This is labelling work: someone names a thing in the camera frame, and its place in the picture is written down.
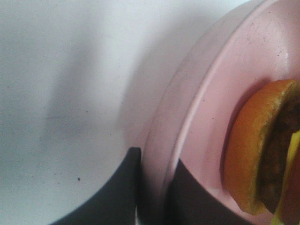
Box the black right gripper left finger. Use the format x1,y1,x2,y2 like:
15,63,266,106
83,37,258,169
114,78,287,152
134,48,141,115
53,147,141,225

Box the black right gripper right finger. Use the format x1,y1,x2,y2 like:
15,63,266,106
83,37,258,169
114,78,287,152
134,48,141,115
164,161,250,225

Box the burger with lettuce and tomato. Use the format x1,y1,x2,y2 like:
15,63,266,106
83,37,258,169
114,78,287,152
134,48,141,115
223,79,300,225

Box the pink plate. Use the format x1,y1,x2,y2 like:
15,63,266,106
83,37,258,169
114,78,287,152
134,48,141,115
138,0,300,225

